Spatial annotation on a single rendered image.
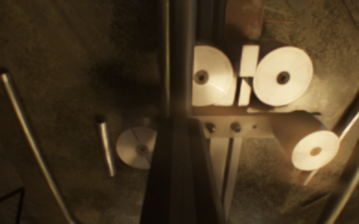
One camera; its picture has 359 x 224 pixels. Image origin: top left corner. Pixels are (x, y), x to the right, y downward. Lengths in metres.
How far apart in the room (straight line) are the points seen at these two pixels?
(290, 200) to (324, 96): 0.21
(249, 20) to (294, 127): 0.12
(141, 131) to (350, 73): 0.28
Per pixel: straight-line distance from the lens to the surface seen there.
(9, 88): 0.33
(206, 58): 0.16
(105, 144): 0.31
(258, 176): 0.38
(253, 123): 0.25
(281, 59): 0.18
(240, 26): 0.18
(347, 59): 0.33
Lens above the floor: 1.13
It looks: 62 degrees down
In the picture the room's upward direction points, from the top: 180 degrees clockwise
